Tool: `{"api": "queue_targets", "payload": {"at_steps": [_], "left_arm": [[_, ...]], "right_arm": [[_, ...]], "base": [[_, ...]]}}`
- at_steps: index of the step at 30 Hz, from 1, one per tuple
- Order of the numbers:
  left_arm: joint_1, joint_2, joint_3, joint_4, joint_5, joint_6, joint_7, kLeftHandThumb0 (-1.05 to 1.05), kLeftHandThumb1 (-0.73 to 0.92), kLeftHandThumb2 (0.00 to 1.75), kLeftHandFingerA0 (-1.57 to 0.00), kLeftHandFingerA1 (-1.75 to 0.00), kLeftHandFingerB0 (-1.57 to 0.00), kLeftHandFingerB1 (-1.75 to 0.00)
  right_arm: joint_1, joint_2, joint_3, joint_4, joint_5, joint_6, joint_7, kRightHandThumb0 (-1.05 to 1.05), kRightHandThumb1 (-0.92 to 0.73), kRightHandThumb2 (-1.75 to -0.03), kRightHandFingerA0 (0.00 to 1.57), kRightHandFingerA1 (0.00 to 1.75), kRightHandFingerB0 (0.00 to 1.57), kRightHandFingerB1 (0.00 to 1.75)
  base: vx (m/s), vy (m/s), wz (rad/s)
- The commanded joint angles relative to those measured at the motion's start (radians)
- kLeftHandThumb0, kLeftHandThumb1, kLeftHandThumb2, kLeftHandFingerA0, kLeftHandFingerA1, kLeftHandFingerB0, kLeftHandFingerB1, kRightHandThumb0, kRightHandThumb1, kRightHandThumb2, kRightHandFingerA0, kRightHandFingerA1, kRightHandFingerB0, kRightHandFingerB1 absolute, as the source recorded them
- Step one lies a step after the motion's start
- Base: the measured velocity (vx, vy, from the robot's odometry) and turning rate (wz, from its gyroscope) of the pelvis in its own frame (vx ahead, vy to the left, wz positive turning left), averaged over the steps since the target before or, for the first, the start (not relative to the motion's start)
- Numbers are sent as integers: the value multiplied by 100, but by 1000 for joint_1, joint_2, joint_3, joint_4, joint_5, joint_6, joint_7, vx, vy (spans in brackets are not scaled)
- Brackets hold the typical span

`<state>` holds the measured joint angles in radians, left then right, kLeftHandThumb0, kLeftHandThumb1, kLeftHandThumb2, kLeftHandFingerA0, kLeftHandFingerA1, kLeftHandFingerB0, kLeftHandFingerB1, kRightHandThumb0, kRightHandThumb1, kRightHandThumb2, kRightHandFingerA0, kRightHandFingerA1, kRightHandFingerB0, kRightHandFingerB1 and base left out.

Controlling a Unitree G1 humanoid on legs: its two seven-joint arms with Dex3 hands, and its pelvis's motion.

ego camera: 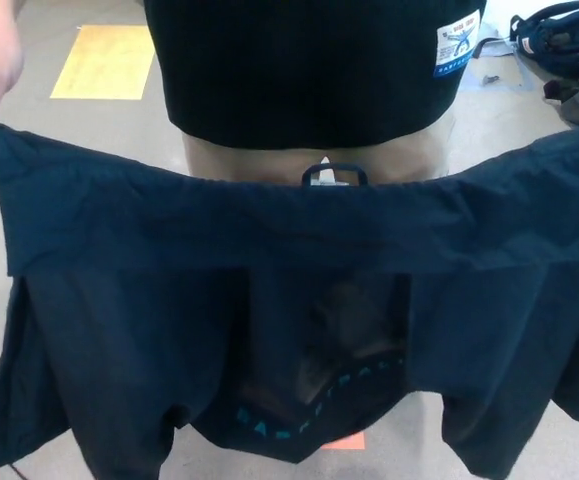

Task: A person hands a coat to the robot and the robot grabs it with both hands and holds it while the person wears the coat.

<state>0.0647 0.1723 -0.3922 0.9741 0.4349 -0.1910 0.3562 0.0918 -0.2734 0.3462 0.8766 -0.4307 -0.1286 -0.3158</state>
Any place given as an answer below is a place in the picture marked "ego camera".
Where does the navy blue coat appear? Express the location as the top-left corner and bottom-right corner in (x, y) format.
(0, 119), (579, 476)

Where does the navy blue backpack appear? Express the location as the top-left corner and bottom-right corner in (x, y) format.
(508, 4), (579, 84)

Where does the black sweater with white patch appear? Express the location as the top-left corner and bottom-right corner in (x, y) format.
(143, 0), (488, 150)

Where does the orange floor sheet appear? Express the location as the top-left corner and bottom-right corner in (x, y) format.
(321, 432), (366, 451)

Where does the yellow floor sheet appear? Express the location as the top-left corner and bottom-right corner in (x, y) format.
(49, 24), (156, 100)

